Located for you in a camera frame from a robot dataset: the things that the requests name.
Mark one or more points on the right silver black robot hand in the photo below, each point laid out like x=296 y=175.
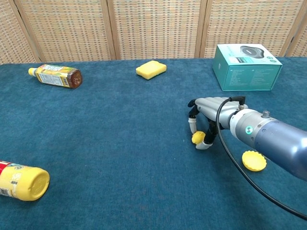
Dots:
x=211 y=107

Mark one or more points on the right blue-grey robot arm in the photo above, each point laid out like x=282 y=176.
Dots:
x=275 y=136

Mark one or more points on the teal product box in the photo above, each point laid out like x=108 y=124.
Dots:
x=247 y=76

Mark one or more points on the yellow round scalloped dish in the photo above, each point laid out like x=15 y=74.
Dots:
x=253 y=161

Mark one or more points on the yellow sponge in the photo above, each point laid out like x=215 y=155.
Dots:
x=150 y=69

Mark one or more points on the woven bamboo folding screen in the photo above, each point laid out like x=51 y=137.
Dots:
x=156 y=28

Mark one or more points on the blue carpet table cover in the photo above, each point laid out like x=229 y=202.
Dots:
x=120 y=143

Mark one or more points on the tea bottle with yellow cap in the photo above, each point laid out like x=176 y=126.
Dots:
x=55 y=75

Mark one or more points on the yellow juice bottle red label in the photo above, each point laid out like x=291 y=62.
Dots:
x=24 y=182

